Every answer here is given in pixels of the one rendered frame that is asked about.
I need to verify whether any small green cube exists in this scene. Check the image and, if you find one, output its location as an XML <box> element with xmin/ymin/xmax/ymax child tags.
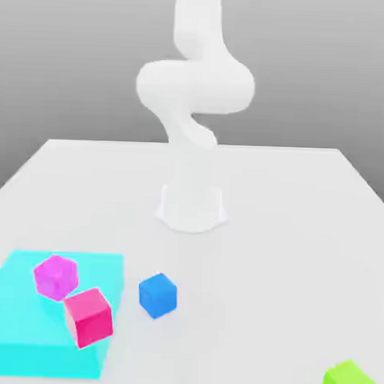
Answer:
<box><xmin>320</xmin><ymin>358</ymin><xmax>378</xmax><ymax>384</ymax></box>

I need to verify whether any large cyan box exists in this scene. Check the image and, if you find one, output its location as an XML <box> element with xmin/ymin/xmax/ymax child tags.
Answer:
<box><xmin>0</xmin><ymin>248</ymin><xmax>126</xmax><ymax>381</ymax></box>

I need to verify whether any small magenta cube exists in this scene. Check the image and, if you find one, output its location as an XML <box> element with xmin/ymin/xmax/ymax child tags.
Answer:
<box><xmin>32</xmin><ymin>252</ymin><xmax>81</xmax><ymax>304</ymax></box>

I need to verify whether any small pink cube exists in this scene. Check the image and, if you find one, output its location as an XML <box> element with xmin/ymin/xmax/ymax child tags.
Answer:
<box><xmin>61</xmin><ymin>285</ymin><xmax>116</xmax><ymax>351</ymax></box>

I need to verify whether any small blue cube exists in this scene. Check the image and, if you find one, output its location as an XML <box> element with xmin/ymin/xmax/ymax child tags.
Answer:
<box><xmin>137</xmin><ymin>271</ymin><xmax>179</xmax><ymax>321</ymax></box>

